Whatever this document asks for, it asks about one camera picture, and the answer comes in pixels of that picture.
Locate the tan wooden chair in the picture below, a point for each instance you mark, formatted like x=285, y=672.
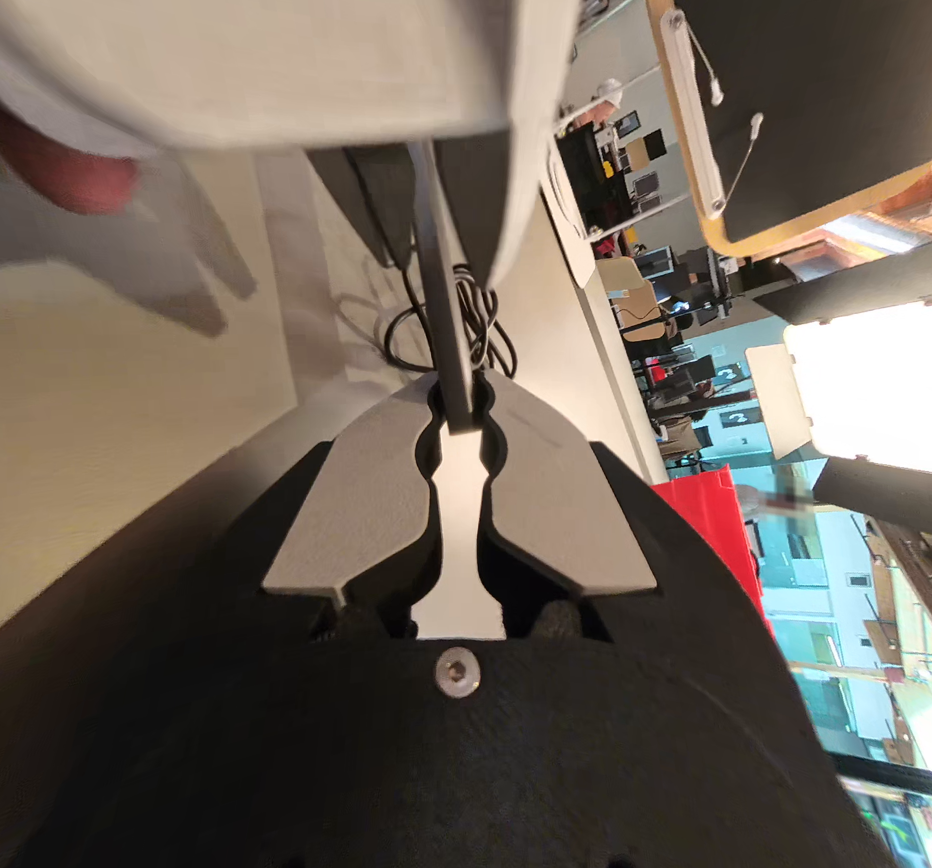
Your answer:
x=630, y=293

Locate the black board with wooden frame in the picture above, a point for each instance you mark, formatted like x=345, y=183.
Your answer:
x=801, y=81

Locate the person's left hand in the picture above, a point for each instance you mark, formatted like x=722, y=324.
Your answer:
x=73, y=180

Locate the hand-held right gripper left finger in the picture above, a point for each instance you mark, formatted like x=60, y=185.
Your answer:
x=357, y=511

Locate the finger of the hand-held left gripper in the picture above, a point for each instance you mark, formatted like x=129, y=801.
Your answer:
x=542, y=81
x=255, y=30

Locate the white metal bar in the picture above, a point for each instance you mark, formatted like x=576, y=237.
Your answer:
x=692, y=118

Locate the red plastic bin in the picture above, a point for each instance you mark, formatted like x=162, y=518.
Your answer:
x=699, y=511

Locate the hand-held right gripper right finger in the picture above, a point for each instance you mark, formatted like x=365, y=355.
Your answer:
x=560, y=511

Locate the bright light panel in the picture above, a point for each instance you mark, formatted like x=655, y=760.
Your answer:
x=874, y=387

